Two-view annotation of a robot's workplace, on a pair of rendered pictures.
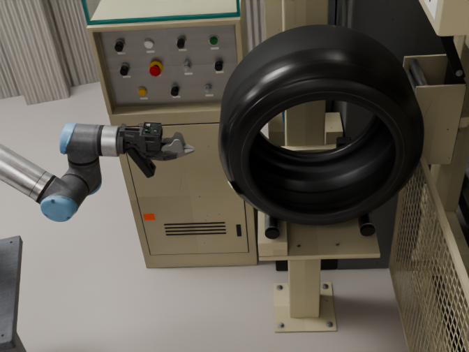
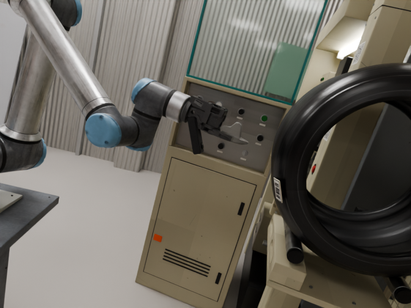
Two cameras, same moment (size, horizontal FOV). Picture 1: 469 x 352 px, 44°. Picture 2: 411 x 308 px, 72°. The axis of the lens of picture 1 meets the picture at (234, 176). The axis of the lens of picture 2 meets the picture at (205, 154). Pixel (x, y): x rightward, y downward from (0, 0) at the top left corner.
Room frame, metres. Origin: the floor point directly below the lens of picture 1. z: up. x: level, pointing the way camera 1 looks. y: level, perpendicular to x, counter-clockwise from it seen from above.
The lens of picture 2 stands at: (0.53, 0.16, 1.28)
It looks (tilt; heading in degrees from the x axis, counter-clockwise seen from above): 14 degrees down; 4
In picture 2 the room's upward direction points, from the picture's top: 16 degrees clockwise
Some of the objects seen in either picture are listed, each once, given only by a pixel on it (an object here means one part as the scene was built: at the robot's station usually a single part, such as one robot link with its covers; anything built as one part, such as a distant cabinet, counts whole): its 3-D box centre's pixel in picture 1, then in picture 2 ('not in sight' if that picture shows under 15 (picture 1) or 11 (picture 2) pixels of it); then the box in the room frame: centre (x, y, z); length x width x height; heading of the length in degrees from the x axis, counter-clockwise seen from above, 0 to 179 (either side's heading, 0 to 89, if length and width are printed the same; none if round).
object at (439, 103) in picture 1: (428, 110); not in sight; (1.59, -0.65, 1.05); 0.20 x 0.15 x 0.30; 175
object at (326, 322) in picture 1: (303, 305); not in sight; (1.66, -0.25, 0.01); 0.27 x 0.27 x 0.02; 85
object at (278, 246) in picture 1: (271, 209); (284, 244); (1.41, -0.11, 0.84); 0.36 x 0.09 x 0.06; 175
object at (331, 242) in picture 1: (315, 216); (322, 269); (1.40, -0.25, 0.80); 0.37 x 0.36 x 0.02; 85
